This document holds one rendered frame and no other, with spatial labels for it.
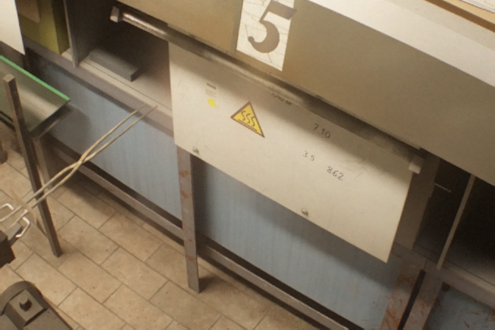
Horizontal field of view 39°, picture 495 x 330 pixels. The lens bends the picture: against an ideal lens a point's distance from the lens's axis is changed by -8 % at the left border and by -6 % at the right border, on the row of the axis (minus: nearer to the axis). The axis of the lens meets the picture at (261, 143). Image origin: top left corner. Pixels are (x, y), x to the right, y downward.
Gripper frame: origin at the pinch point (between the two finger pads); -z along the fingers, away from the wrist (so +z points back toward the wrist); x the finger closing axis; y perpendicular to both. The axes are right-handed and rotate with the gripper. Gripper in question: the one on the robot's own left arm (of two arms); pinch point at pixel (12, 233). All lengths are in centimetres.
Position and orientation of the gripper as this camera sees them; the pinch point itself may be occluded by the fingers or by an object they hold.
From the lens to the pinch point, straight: 179.4
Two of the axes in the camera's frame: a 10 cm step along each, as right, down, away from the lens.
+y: -8.1, -4.4, 3.8
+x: 0.3, -6.9, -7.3
